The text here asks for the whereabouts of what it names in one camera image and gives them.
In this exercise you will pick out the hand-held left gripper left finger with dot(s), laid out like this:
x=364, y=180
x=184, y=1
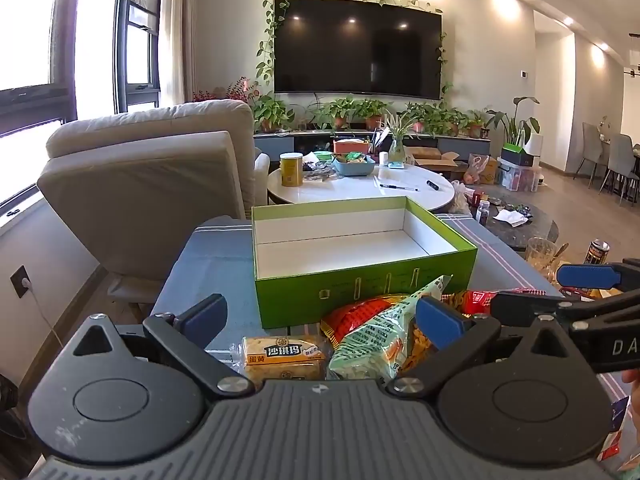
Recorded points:
x=202, y=319

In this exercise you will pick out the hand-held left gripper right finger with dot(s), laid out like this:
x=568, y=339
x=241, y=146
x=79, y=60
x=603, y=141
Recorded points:
x=440, y=322

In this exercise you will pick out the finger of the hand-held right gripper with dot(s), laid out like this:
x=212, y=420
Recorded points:
x=590, y=275
x=525, y=307

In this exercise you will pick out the red white snack packet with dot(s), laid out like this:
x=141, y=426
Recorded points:
x=472, y=302

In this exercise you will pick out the green snack bag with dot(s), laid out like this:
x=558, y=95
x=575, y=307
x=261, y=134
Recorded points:
x=370, y=347

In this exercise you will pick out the red yellow snack packet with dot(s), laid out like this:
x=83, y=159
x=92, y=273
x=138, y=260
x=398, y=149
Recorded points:
x=350, y=317

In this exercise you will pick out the yellow label cake packet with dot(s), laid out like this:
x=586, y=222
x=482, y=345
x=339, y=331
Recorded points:
x=285, y=356

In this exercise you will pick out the green cardboard box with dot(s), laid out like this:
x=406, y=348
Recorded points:
x=350, y=280

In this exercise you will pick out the person's right hand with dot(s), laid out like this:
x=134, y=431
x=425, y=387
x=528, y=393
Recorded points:
x=632, y=380

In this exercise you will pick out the dark drink can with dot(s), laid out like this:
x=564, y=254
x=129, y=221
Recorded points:
x=597, y=252

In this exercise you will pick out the glass jar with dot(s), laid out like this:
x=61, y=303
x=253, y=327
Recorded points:
x=540, y=257

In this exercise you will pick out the dark round table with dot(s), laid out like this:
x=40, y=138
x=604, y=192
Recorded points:
x=537, y=232

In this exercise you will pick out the blue printed packet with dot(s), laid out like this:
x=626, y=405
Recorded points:
x=620, y=412

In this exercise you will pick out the white tissue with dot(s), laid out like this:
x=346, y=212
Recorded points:
x=510, y=217

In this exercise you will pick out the grey dining chair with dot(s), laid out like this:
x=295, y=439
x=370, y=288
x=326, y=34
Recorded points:
x=595, y=147
x=620, y=160

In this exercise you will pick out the red small box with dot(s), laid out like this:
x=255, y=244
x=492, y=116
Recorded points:
x=477, y=196

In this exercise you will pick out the clear storage box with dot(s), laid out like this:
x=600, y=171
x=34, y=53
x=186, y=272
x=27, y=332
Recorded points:
x=517, y=177

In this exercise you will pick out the clear plastic bag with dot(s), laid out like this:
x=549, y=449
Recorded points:
x=461, y=199

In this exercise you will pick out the black marker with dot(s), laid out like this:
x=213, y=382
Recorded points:
x=433, y=186

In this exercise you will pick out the green black box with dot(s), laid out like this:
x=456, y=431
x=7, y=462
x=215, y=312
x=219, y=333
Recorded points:
x=517, y=156

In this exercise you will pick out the white round appliance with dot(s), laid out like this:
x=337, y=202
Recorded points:
x=535, y=145

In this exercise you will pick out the black pen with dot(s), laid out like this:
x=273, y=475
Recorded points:
x=397, y=187

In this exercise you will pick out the plastic bag with fruit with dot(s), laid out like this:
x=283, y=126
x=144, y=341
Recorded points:
x=477, y=172

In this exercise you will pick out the beige armchair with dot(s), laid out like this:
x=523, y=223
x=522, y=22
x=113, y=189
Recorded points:
x=140, y=185

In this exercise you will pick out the white round table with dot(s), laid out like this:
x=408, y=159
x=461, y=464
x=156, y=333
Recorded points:
x=360, y=188

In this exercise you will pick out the open cardboard box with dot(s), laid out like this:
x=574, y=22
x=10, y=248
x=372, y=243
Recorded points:
x=432, y=160

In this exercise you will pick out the tall leafy plant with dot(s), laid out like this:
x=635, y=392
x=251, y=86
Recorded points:
x=517, y=125

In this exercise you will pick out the small white bottle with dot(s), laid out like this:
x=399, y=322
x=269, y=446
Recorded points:
x=383, y=159

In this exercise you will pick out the yellow canister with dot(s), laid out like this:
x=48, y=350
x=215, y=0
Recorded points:
x=291, y=170

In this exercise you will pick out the blue plastic basket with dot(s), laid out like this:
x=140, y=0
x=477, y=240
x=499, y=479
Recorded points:
x=354, y=167

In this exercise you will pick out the glass vase with green plant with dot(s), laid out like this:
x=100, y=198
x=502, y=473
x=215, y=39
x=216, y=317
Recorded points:
x=396, y=147

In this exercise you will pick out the grey television cabinet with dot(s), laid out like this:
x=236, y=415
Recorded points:
x=280, y=147

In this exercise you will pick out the dark packets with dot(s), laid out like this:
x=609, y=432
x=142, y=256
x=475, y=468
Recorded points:
x=317, y=167

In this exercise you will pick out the orange box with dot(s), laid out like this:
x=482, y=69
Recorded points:
x=350, y=146

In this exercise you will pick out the red berry decoration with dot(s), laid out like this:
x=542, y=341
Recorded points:
x=235, y=89

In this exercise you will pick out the row of potted plants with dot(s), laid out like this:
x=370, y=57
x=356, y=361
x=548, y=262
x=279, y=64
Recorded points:
x=340, y=110

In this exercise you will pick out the narrow dark framed window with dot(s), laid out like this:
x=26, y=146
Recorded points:
x=137, y=60

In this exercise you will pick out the green ivy garland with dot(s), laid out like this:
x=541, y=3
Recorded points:
x=265, y=55

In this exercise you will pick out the beige curtain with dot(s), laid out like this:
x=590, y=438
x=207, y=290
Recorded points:
x=177, y=35

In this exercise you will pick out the large dark framed window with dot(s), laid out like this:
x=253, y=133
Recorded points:
x=30, y=25

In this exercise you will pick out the wall socket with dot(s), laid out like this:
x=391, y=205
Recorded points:
x=21, y=280

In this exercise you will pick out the black wall television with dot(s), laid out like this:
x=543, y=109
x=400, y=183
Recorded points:
x=357, y=45

